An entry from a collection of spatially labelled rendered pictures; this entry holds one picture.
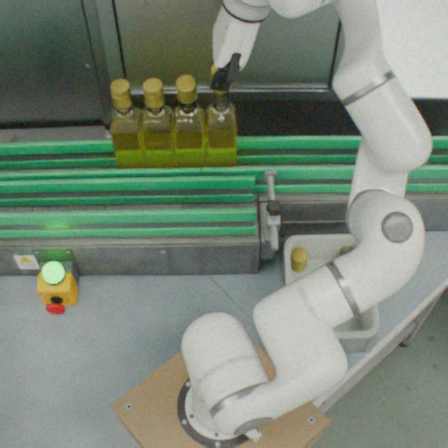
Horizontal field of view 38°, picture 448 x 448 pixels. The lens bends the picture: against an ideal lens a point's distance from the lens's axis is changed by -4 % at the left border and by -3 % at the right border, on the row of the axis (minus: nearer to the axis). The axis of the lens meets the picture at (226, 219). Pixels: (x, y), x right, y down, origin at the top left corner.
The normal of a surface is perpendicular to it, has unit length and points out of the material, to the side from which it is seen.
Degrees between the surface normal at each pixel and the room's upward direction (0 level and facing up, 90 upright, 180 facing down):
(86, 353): 0
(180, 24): 90
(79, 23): 90
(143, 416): 0
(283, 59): 90
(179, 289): 0
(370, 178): 38
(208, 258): 90
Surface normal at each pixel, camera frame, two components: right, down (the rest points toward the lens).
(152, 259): 0.02, 0.85
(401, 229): -0.18, 0.01
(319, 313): 0.06, 0.19
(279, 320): -0.47, -0.35
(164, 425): 0.00, -0.53
